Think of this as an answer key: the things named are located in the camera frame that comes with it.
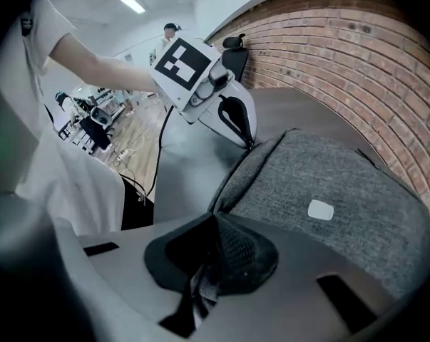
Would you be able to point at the person's black trousers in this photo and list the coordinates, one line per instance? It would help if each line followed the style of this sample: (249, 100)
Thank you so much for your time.
(138, 205)

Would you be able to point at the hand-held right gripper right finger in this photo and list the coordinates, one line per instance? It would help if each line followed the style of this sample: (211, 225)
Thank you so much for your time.
(289, 290)

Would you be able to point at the ceiling light panel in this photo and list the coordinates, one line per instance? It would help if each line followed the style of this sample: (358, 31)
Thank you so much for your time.
(133, 3)

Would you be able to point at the white flower print t-shirt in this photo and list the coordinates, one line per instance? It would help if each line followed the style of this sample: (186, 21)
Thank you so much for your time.
(75, 184)

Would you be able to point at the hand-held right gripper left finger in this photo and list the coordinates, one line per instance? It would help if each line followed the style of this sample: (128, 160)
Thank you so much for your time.
(129, 280)

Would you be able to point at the white power strip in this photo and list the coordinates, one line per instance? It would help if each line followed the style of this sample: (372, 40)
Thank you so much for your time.
(122, 155)

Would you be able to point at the person's left forearm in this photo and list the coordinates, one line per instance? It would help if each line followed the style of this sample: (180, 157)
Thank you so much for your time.
(104, 70)

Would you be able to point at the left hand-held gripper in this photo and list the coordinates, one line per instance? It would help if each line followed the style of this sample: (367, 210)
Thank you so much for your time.
(180, 66)

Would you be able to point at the dark grey fabric backpack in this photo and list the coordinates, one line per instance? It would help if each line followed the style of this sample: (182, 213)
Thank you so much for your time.
(325, 191)

